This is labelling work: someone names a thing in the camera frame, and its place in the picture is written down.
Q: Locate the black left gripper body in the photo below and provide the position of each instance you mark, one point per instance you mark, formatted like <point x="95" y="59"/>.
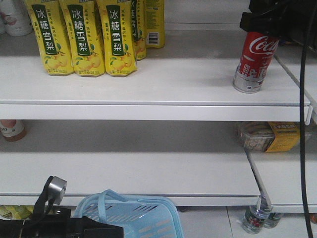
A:
<point x="87" y="228"/>

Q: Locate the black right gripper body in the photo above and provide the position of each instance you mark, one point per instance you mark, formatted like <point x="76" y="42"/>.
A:
<point x="289" y="20"/>

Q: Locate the red aluminium coke bottle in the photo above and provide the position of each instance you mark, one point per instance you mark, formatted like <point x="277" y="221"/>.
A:
<point x="256" y="56"/>

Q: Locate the light blue plastic basket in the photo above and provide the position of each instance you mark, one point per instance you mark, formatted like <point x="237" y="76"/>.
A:
<point x="141" y="216"/>

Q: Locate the orange C100 juice bottle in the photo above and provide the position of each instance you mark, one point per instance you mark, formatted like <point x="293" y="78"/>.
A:
<point x="12" y="129"/>

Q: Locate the yellow pear drink bottle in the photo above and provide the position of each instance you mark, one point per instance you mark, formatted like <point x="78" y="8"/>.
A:
<point x="120" y="58"/>
<point x="84" y="30"/>
<point x="138" y="22"/>
<point x="52" y="37"/>
<point x="155" y="37"/>

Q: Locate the clear biscuit box yellow label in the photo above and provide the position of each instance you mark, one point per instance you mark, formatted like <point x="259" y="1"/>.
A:
<point x="268" y="136"/>

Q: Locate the white metal shelf unit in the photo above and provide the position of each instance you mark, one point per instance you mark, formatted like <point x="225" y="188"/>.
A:
<point x="165" y="130"/>

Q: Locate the clear water bottle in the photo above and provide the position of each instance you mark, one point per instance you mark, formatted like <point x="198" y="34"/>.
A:
<point x="254" y="218"/>
<point x="273" y="220"/>

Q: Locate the white peach drink bottle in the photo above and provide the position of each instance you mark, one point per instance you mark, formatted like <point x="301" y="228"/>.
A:
<point x="15" y="16"/>

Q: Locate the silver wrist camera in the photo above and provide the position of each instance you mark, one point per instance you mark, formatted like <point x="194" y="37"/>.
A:
<point x="56" y="189"/>

